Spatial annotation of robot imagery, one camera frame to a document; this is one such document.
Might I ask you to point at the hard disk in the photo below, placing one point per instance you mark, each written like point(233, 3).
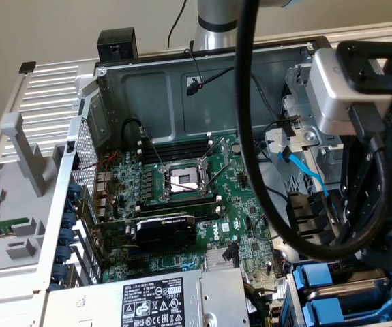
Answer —
point(318, 276)

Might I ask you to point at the blue disk carrier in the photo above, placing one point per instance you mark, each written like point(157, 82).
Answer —
point(327, 310)

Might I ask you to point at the metal disk bay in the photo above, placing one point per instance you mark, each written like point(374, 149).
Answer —
point(292, 306)

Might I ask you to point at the metal drive cage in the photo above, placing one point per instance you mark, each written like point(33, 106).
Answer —
point(296, 88)

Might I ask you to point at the coin battery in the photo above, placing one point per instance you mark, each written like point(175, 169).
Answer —
point(235, 148)

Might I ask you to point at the metal socket cover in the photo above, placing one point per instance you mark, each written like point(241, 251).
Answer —
point(225, 150)

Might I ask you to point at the silver chipset heatsink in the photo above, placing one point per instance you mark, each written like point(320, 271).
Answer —
point(216, 260)

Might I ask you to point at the green motherboard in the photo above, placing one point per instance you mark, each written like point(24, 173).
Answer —
point(216, 204)

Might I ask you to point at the CPU socket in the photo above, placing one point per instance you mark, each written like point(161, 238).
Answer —
point(185, 178)

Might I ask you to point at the black graphics card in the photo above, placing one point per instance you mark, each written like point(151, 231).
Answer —
point(165, 235)

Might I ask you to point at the metal locking lever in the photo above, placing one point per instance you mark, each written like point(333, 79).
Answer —
point(152, 148)

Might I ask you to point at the open PC case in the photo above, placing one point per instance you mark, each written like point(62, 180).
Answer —
point(148, 95)

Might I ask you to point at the silver power supply unit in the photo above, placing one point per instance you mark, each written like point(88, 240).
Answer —
point(107, 299)

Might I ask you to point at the black box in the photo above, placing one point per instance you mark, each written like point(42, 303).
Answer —
point(117, 41)

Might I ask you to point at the grey parts rack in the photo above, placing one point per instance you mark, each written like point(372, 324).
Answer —
point(28, 204)

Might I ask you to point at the green RAM stick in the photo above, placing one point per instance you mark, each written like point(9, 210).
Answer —
point(1, 229)

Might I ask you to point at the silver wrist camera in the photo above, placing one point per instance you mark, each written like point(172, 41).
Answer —
point(332, 95)

